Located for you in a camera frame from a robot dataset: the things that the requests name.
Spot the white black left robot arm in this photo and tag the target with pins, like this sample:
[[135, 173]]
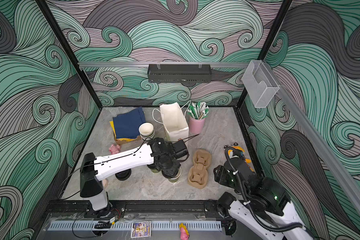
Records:
[[95, 169]]

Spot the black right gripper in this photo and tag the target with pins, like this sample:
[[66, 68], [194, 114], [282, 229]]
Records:
[[221, 176]]

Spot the black wall shelf tray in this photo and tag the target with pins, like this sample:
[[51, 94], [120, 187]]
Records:
[[179, 74]]

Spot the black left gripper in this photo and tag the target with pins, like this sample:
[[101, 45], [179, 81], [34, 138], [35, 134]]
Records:
[[175, 170]]

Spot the white green paper takeout bag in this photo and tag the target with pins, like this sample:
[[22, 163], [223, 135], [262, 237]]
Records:
[[173, 119]]

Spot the black coffee cup lid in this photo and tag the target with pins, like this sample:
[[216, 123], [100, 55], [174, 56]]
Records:
[[124, 175]]

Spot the green white wrapped straws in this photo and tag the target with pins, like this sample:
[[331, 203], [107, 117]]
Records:
[[198, 111]]

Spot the colourful picture card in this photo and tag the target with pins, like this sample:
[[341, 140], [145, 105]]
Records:
[[141, 229]]

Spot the pink metal straw bucket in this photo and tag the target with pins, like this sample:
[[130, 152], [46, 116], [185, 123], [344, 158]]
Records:
[[196, 126]]

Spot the pink plush toy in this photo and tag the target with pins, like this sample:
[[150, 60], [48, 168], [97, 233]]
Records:
[[114, 149]]

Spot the yellow plush doll red dress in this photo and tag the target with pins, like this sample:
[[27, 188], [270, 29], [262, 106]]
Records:
[[248, 161]]

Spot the aluminium wall rail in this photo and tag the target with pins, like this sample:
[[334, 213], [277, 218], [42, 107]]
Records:
[[125, 64]]

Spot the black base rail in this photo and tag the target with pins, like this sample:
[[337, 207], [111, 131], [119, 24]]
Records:
[[125, 208]]

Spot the clear acrylic wall holder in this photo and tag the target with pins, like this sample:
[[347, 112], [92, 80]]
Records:
[[261, 83]]

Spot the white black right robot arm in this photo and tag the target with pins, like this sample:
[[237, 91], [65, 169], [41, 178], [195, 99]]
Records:
[[266, 225]]

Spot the yellow napkin stack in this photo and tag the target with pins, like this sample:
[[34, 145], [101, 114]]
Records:
[[120, 139]]

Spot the pink yellow small toy figure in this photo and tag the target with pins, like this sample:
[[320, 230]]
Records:
[[184, 232]]

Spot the pink oval soap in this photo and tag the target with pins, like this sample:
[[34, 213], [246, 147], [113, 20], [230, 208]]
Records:
[[105, 183]]

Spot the stack of paper cups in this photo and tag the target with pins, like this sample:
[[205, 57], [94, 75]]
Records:
[[147, 132]]

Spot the brown pulp cup carrier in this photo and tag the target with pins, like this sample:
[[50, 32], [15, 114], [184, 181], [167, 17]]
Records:
[[198, 174]]

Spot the navy blue napkin stack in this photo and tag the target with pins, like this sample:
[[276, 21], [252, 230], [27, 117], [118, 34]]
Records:
[[127, 125]]

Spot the white slotted cable duct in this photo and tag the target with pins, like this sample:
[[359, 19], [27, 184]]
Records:
[[127, 226]]

